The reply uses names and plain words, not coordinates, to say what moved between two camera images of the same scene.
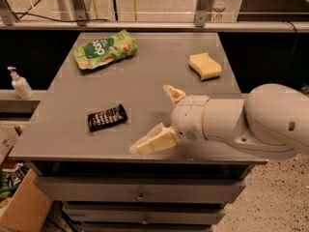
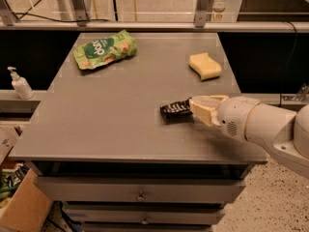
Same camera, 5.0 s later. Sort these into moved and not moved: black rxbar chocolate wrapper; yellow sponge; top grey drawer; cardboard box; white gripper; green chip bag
Moved: black rxbar chocolate wrapper; white gripper
Not moved: green chip bag; yellow sponge; top grey drawer; cardboard box
